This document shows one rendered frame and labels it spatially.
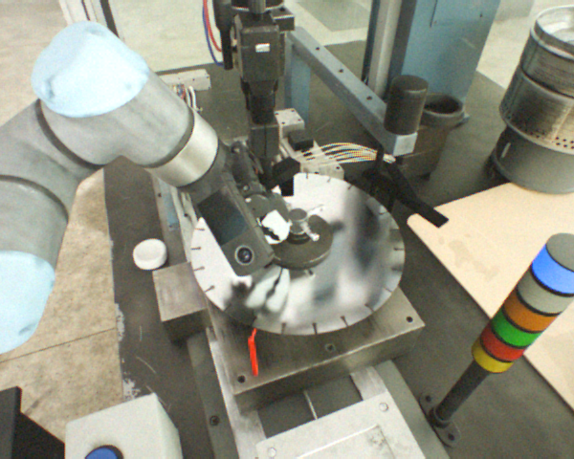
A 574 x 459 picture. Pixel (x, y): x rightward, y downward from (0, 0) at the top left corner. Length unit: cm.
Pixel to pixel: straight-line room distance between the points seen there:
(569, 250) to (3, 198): 44
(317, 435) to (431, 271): 48
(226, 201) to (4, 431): 55
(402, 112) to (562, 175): 58
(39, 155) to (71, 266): 168
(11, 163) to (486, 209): 95
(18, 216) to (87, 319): 151
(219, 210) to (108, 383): 128
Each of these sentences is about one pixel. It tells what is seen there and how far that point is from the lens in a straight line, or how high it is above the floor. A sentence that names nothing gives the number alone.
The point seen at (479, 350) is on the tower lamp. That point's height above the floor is 99.
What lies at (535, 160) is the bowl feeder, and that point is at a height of 84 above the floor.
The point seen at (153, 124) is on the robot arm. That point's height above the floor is 123.
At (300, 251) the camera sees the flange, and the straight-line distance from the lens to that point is 59.
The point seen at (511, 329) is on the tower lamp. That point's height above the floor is 105.
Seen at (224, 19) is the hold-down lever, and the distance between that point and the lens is 49.
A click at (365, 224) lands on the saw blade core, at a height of 95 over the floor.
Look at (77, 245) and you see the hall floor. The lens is 212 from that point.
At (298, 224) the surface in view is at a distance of 58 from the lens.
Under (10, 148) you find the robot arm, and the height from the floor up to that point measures 123.
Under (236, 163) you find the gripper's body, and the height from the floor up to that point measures 112.
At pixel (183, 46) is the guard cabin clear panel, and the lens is 170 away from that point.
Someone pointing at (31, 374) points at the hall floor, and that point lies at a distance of 180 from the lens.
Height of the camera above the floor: 141
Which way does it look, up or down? 47 degrees down
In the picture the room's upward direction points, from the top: straight up
